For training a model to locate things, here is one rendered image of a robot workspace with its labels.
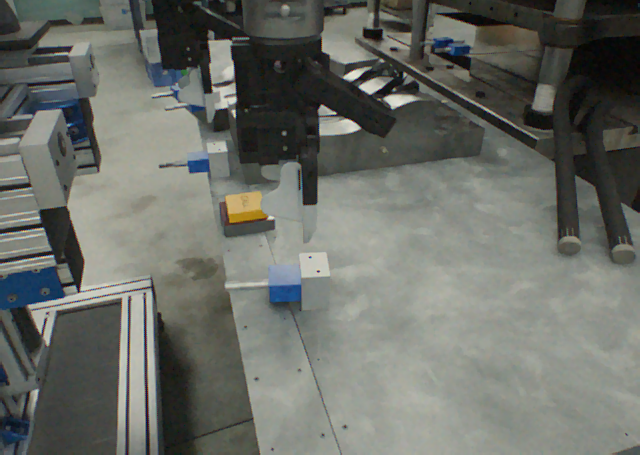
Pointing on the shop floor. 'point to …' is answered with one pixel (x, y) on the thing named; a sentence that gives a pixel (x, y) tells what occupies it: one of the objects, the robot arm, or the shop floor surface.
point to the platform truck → (337, 0)
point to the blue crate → (163, 74)
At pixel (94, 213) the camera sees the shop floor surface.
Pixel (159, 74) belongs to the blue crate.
